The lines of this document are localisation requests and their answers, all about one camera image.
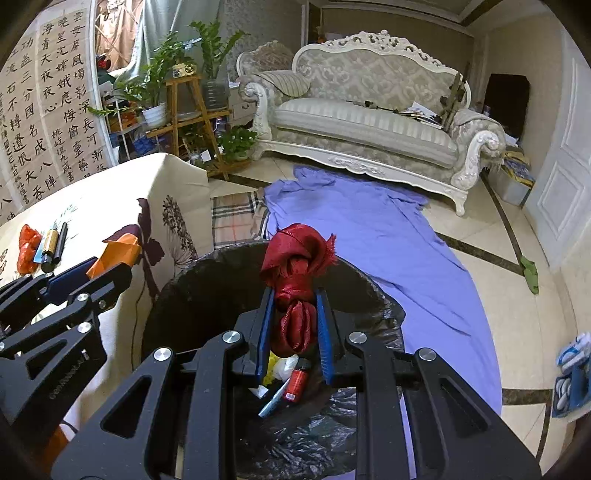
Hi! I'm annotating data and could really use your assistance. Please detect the small orange paper piece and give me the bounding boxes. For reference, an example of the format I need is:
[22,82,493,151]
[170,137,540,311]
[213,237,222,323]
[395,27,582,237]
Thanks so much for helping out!
[86,233,142,279]

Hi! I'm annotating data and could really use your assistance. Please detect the blue white printed tube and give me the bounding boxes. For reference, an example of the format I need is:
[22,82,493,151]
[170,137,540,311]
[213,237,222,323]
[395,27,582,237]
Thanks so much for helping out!
[259,380,290,419]

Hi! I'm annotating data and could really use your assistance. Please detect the red bottle black cap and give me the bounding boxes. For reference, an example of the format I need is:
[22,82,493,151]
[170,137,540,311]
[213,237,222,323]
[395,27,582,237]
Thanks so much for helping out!
[283,358,311,403]

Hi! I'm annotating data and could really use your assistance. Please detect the yellow foam fruit net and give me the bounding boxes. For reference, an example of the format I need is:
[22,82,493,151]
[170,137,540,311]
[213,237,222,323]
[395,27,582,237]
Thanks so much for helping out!
[262,352,280,386]

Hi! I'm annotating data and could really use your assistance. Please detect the dark red satin cloth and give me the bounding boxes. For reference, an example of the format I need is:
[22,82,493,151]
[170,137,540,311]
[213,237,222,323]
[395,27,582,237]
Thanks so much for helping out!
[260,223,337,358]

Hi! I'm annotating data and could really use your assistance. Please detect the black trash bin with bag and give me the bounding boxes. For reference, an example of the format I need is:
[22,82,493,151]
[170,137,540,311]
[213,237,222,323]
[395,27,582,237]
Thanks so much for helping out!
[141,242,406,479]

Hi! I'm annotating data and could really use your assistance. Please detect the light blue small tube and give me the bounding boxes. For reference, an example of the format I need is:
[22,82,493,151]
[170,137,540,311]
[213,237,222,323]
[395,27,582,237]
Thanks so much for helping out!
[33,239,44,264]

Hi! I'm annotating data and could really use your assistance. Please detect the gold bottle black cap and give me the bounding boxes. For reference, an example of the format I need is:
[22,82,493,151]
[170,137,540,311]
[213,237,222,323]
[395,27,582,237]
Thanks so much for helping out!
[41,228,59,273]

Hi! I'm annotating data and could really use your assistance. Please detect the thin black tube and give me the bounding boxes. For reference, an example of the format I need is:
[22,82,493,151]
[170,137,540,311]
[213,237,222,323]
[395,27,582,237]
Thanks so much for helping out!
[52,222,68,266]

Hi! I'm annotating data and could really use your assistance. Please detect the red crumpled plastic wrapper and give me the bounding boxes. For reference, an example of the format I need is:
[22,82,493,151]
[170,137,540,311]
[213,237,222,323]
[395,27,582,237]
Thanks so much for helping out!
[17,224,42,275]

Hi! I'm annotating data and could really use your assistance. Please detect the blue white slippers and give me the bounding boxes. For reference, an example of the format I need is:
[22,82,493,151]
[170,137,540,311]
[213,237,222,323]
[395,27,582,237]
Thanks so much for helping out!
[552,332,590,418]

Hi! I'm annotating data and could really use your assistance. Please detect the floral cream tablecloth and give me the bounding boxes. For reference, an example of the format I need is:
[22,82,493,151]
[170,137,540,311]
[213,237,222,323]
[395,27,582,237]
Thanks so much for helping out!
[1,153,213,436]

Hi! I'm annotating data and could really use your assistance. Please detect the calligraphy screen panel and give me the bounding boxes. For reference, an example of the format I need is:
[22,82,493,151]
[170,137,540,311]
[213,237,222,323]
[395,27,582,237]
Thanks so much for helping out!
[1,1,117,222]

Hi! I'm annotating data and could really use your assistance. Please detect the plaid blanket on floor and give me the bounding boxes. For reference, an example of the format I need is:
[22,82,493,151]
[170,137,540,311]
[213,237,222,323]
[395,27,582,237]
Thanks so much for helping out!
[211,189,269,249]

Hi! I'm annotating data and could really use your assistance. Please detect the white metal shelf rack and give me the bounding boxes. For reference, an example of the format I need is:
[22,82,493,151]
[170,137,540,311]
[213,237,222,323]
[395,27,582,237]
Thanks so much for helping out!
[99,82,155,164]

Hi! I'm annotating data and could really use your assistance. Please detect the purple cloth on floor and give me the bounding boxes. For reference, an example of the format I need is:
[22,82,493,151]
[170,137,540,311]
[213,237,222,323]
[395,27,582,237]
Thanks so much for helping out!
[262,164,504,416]

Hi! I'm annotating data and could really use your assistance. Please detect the potted plant white pot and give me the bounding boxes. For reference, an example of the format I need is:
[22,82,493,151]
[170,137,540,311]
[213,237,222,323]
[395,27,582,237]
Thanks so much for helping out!
[86,32,195,130]

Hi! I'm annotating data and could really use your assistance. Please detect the low green floor plant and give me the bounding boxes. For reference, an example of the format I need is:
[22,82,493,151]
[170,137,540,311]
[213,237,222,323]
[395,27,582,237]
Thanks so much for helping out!
[219,126,257,162]

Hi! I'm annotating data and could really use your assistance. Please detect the wooden plant stand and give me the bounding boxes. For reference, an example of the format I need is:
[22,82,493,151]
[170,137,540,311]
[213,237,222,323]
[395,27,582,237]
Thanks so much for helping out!
[146,75,252,181]

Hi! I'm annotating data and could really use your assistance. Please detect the white panel door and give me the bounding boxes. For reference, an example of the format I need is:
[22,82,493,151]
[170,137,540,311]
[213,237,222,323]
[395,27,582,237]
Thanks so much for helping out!
[525,30,590,270]

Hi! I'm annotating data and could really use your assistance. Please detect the tall green potted plant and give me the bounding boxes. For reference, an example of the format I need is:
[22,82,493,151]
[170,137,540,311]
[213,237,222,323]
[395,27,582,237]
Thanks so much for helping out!
[189,20,247,110]

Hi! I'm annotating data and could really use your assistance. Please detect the box with stacked items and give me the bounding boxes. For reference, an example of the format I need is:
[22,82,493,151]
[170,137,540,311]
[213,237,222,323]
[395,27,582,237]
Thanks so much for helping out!
[488,147,535,207]

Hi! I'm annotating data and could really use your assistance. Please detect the striped sofa cushion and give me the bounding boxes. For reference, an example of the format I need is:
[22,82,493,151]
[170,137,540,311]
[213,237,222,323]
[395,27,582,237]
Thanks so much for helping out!
[256,70,310,98]

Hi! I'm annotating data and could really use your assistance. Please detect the papers clutter on sofa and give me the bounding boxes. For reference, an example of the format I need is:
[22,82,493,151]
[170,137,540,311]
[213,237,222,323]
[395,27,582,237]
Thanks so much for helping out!
[349,100,443,129]

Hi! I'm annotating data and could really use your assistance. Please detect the ornate grey armchair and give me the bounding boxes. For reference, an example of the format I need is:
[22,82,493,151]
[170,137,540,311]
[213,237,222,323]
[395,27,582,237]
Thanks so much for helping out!
[235,40,294,77]

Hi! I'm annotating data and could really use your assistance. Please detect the ornate white grey sofa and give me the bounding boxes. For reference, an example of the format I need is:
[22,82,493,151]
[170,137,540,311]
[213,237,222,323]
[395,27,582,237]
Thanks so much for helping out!
[236,31,506,216]

